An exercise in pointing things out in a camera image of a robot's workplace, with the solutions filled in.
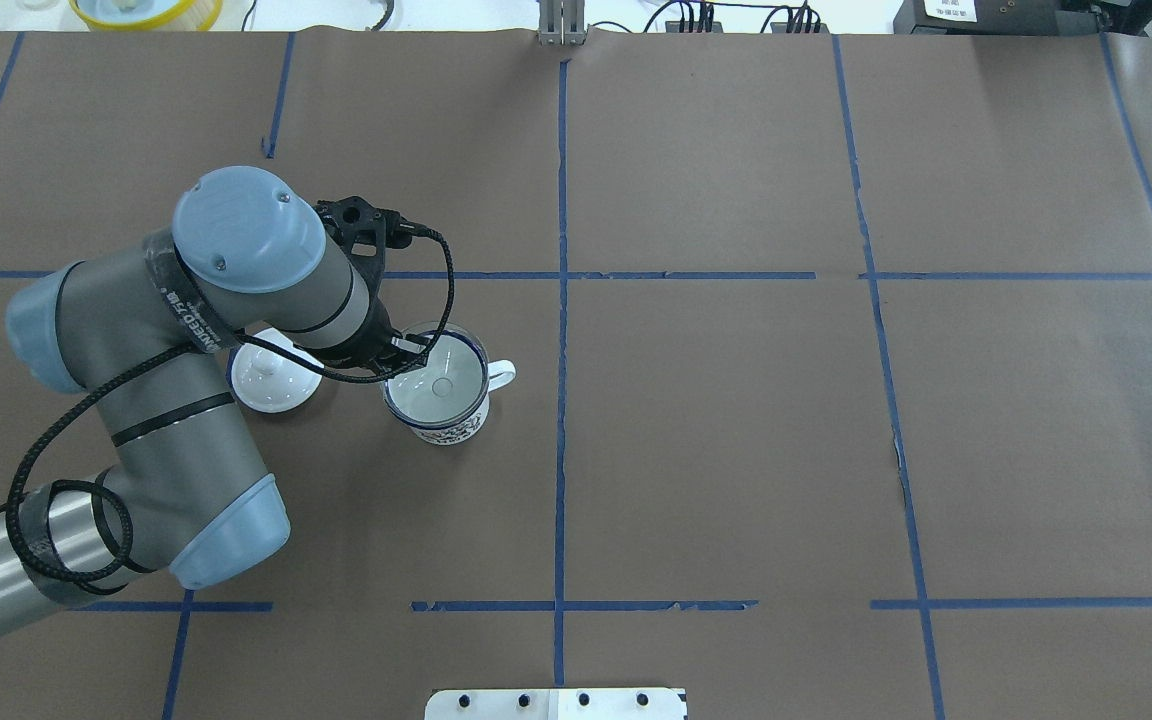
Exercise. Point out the yellow rimmed bowl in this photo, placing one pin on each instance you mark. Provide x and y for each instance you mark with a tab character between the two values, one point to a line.
148	16

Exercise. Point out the black device with label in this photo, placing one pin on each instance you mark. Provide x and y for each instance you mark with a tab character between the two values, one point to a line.
1022	18

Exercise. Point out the black power strip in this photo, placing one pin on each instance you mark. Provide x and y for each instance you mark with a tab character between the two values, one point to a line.
712	17

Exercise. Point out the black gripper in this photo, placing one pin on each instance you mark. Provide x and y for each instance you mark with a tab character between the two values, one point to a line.
364	349

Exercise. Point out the white enamel mug blue rim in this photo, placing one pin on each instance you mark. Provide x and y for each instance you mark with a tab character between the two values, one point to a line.
501	372

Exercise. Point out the grey aluminium post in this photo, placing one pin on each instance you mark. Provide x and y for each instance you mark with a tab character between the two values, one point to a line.
562	23

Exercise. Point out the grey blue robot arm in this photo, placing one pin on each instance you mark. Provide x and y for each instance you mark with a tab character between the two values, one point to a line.
155	468

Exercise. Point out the white ceramic lid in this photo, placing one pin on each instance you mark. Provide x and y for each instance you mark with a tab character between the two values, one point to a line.
268	382

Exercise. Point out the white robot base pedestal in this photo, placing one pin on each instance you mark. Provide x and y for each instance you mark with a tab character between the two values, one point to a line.
559	703

